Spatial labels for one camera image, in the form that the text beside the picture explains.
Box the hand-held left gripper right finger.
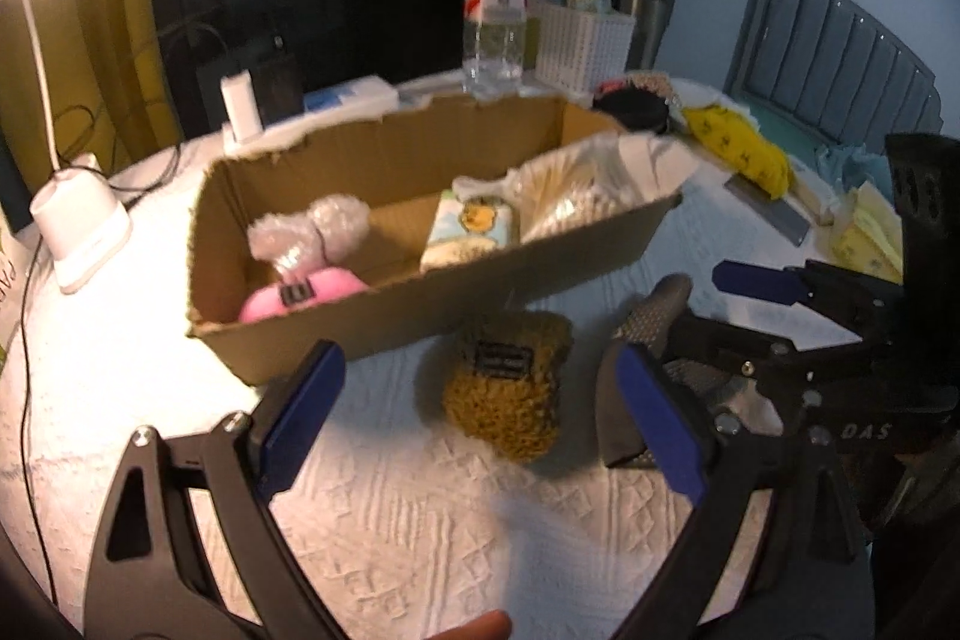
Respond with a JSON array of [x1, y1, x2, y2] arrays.
[[610, 342, 877, 640]]

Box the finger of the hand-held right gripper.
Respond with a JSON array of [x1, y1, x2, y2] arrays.
[[666, 312, 902, 387], [711, 260, 906, 342]]

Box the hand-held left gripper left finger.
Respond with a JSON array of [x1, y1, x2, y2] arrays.
[[81, 340, 347, 640]]

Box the grey knit glove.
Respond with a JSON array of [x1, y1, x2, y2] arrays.
[[595, 272, 782, 469]]

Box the pink plush toy keychain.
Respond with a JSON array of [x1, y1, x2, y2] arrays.
[[238, 268, 373, 323]]

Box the brown knitted pouch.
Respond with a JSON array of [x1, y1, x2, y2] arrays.
[[440, 309, 575, 465]]

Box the long cardboard box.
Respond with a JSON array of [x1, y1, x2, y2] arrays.
[[183, 92, 684, 387]]

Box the clear fluffy plastic ball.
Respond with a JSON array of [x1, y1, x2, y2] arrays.
[[247, 195, 371, 282]]

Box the clear plastic bag of swabs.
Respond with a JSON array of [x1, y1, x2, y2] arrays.
[[453, 131, 703, 244]]

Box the cartoon print tissue pack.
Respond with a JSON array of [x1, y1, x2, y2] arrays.
[[418, 189, 521, 273]]

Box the person's left hand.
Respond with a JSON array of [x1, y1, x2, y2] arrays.
[[430, 609, 515, 640]]

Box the grey flat notebook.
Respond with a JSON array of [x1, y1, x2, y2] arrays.
[[723, 170, 813, 248]]

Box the pale yellow tissue packs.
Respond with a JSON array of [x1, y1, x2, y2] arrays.
[[828, 182, 905, 286]]

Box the yellow printed packet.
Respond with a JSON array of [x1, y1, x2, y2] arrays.
[[680, 103, 797, 203]]

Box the black round pouch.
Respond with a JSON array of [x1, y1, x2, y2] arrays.
[[592, 84, 671, 136]]

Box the stainless steel cup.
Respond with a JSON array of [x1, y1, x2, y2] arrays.
[[618, 0, 669, 72]]

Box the white desk lamp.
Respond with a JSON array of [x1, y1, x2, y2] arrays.
[[0, 0, 137, 295]]

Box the white woven basket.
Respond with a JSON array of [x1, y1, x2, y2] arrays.
[[530, 0, 635, 94]]

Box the white charger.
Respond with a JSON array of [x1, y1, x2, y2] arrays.
[[219, 73, 266, 145]]

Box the paper towel roll pack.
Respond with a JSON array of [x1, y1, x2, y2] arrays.
[[0, 218, 25, 372]]

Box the blue and white box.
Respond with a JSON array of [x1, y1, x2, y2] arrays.
[[299, 75, 399, 124]]

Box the black power adapter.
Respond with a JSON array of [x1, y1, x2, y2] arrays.
[[196, 35, 305, 124]]

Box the clear water bottle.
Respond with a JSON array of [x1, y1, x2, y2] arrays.
[[460, 0, 528, 102]]

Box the yellow curtain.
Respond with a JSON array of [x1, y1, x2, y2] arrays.
[[0, 0, 182, 176]]

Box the black lamp cable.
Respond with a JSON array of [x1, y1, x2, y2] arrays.
[[13, 0, 230, 462]]

